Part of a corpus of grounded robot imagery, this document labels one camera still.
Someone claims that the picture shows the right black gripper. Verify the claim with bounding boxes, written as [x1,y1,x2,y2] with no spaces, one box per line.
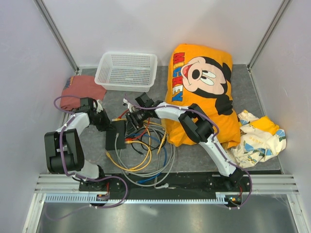
[125,108,148,137]

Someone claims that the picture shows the yellow ethernet cable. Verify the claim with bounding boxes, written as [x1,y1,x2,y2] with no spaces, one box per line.
[105,139,153,172]
[111,117,168,155]

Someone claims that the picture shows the black network switch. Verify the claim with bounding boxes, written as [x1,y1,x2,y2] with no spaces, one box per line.
[105,120,126,151]

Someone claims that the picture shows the red ethernet cable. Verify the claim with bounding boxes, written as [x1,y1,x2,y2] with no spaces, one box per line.
[118,109,153,143]

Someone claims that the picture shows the black cable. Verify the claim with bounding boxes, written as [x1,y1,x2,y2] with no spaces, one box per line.
[125,128,163,155]

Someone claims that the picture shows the grey ethernet cable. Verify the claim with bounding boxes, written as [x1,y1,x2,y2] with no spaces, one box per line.
[113,127,176,188]

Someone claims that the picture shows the white plastic basket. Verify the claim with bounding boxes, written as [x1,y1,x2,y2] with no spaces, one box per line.
[94,52,157,92]

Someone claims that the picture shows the blue ethernet cable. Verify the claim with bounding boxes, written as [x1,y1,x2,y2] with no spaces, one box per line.
[131,133,168,184]

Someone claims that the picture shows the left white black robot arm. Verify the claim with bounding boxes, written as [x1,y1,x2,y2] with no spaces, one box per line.
[44,95,113,191]

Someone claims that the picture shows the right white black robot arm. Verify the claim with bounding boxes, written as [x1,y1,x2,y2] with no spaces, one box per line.
[123,93,243,191]

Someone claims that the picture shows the folded red shirt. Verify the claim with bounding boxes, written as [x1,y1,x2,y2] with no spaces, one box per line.
[60,75,106,111]

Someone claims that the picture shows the orange Mickey Mouse shirt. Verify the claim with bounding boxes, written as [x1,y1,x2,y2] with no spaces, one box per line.
[165,44,241,149]

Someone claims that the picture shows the cream patterned cloth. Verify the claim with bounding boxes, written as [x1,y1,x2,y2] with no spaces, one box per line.
[226,110,286,168]

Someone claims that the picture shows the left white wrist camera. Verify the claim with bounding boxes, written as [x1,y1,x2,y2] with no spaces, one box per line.
[93,100,103,113]

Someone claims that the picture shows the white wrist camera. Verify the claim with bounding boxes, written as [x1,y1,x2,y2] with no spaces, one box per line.
[123,99,136,113]
[93,100,103,113]

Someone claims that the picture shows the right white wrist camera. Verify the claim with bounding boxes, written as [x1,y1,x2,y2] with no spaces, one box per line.
[123,99,136,113]

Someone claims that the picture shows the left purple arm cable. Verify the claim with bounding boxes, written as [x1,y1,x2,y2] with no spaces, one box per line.
[43,96,128,220]

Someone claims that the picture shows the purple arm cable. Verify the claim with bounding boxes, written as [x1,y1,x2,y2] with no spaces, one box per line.
[123,93,255,210]
[43,96,128,220]

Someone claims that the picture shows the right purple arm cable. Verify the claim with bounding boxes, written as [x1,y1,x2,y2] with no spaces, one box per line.
[123,93,255,210]

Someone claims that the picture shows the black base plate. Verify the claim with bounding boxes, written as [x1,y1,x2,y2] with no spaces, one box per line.
[78,172,251,194]

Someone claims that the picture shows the grey slotted cable duct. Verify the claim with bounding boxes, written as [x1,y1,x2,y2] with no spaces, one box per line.
[45,193,228,204]

